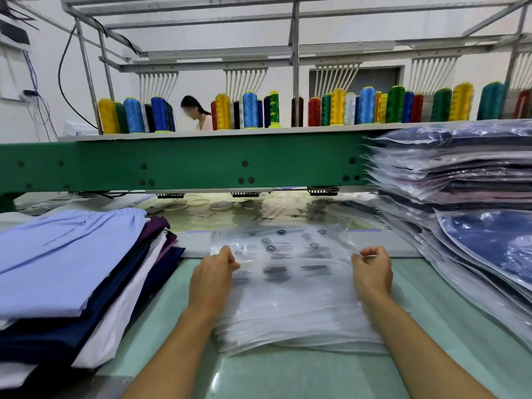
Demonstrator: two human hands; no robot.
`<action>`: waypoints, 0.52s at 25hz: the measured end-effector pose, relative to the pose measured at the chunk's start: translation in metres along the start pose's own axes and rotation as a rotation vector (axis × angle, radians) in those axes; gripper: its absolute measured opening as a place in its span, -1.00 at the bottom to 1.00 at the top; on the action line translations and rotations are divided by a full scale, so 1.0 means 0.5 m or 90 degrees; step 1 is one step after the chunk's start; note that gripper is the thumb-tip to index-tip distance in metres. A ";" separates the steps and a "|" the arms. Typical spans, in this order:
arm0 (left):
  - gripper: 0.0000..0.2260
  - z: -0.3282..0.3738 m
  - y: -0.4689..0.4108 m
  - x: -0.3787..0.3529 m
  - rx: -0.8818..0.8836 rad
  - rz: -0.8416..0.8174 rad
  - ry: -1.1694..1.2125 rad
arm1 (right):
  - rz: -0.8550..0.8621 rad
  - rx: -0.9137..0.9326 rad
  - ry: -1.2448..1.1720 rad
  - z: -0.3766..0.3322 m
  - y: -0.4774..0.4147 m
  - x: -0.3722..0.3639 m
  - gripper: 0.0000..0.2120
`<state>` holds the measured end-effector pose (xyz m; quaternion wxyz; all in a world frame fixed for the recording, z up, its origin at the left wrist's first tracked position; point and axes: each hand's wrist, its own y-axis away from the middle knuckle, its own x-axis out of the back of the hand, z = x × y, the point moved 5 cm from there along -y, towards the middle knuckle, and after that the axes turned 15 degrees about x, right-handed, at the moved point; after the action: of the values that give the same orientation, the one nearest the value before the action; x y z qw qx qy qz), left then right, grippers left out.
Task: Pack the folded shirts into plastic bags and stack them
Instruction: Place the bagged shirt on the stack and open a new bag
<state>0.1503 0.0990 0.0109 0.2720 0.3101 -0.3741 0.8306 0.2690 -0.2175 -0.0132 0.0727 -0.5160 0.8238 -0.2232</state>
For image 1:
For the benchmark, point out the person's right hand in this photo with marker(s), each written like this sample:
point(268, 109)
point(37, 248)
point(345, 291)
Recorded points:
point(372, 276)

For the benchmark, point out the person's left hand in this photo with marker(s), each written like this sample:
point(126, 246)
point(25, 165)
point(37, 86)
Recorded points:
point(212, 285)

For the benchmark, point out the stack of plastic bags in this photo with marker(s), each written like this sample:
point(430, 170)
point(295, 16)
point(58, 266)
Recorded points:
point(291, 303)

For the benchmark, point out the single clear plastic bag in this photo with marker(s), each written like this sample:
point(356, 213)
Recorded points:
point(457, 261)

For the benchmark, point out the stack of bagged garments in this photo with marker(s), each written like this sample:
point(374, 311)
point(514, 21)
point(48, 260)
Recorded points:
point(457, 174)

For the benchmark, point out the light blue garment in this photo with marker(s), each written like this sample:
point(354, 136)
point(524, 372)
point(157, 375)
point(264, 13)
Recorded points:
point(58, 257)

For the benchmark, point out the person's left forearm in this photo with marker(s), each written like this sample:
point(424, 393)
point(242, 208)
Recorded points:
point(179, 357)

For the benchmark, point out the person's right forearm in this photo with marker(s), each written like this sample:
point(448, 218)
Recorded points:
point(424, 353)

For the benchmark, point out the green machine beam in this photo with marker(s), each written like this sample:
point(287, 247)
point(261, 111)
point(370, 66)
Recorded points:
point(199, 162)

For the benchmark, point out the row of coloured thread spools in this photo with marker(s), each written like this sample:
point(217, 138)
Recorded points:
point(366, 108)

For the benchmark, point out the white box device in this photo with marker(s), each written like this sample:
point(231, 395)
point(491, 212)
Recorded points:
point(79, 129)

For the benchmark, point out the grey metal thread rack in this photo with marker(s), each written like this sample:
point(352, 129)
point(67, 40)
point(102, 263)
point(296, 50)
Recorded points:
point(293, 45)

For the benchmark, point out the white wall socket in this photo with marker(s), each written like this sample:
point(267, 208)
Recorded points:
point(17, 95)

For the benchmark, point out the wall router with antennas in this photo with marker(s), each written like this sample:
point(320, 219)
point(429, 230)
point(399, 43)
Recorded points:
point(12, 29)

